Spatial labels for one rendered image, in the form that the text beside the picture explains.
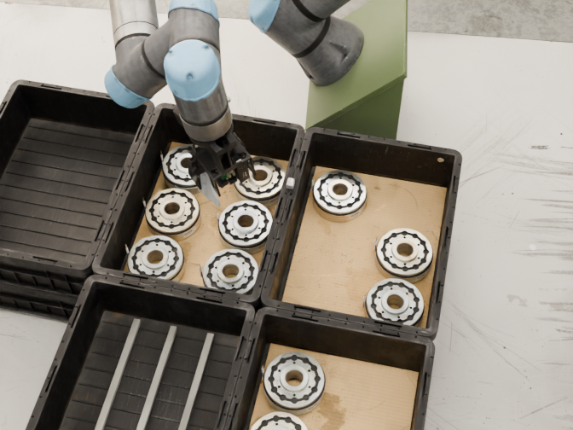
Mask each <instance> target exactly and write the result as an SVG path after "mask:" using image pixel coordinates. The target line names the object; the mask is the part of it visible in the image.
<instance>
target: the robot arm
mask: <svg viewBox="0 0 573 430"><path fill-rule="evenodd" d="M349 1H350V0H251V1H250V5H249V9H248V16H249V20H250V22H251V23H252V24H253V25H254V26H255V27H257V28H258V29H259V31H260V32H261V33H264V34H265V35H267V36H268V37H269V38H271V39H272V40H273V41H274V42H276V43H277V44H278V45H280V46H281V47H282V48H283V49H284V50H285V51H287V52H288V53H289V54H291V55H292V56H293V57H294V58H296V60H297V62H298V64H299V65H300V66H301V68H302V69H303V71H304V73H305V75H306V76H307V78H308V79H309V80H310V81H312V82H313V83H314V84H316V85H318V86H328V85H330V84H333V83H335V82H337V81H338V80H340V79H341V78H342V77H343V76H344V75H345V74H346V73H347V72H348V71H349V70H350V69H351V68H352V67H353V65H354V64H355V62H356V60H357V59H358V57H359V55H360V53H361V51H362V46H363V40H364V37H363V33H362V30H361V29H360V28H358V27H357V26H356V25H355V24H353V23H352V22H349V21H347V20H342V19H340V18H338V17H335V16H333V15H331V14H333V13H334V12H335V11H337V10H338V9H340V8H341V7H343V6H344V5H345V4H347V3H348V2H349ZM109 5H110V13H111V20H112V28H113V41H114V49H115V56H116V64H114V65H112V66H111V67H110V70H108V71H107V73H106V75H105V78H104V85H105V88H106V90H107V93H108V94H109V95H110V97H111V98H112V99H113V100H114V101H115V102H116V103H118V104H119V105H120V106H123V107H124V108H137V107H139V106H140V105H142V104H143V103H144V102H146V101H148V100H150V99H152V98H153V97H154V95H155V94H156V93H158V92H159V91H160V90H162V89H163V88H164V87H166V86H167V85H168V86H169V88H170V90H171V93H172V95H173V97H174V100H175V103H176V105H177V108H176V109H175V110H173V113H174V115H175V117H176V119H177V121H178V123H179V124H180V125H181V126H182V127H183V128H184V129H185V131H186V133H187V134H188V136H189V138H190V140H191V141H192V142H193V143H194V145H192V146H193V148H192V150H191V151H190V152H189V153H190V154H191V155H192V158H189V159H188V161H189V164H188V174H189V176H190V177H191V178H192V179H193V181H194V182H195V184H196V185H197V186H198V188H199V189H200V191H201V192H202V193H203V194H204V196H205V197H206V198H207V199H208V200H211V201H213V202H214V204H215V205H216V206H220V201H219V199H218V197H217V194H218V196H219V197H220V196H221V195H220V192H219V189H218V186H219V187H221V188H223V187H224V186H226V185H228V184H229V185H231V184H233V183H236V182H237V181H238V180H237V178H238V179H239V181H240V182H241V184H244V183H245V181H246V180H247V179H249V180H250V181H251V182H252V183H253V184H254V185H256V184H255V182H254V181H253V179H252V177H251V176H250V174H249V171H251V172H252V173H253V175H254V176H256V172H255V169H254V165H253V162H252V157H251V156H250V155H249V154H248V152H247V151H246V146H245V144H244V143H243V142H242V141H241V140H240V139H239V138H238V137H237V136H236V134H235V133H234V132H233V129H234V125H233V121H232V114H231V111H230V108H229V102H231V99H230V97H229V96H227V95H226V91H225V89H224V85H223V77H222V63H221V52H220V36H219V28H220V21H219V19H218V14H217V5H216V4H215V2H214V1H213V0H172V1H171V3H170V7H169V11H168V19H169V20H168V21H167V22H166V23H165V24H164V25H163V26H161V27H159V22H158V16H157V9H156V2H155V0H109ZM248 160H250V162H251V164H249V162H248ZM249 169H250V170H249ZM214 184H215V185H214ZM216 193H217V194H216Z"/></svg>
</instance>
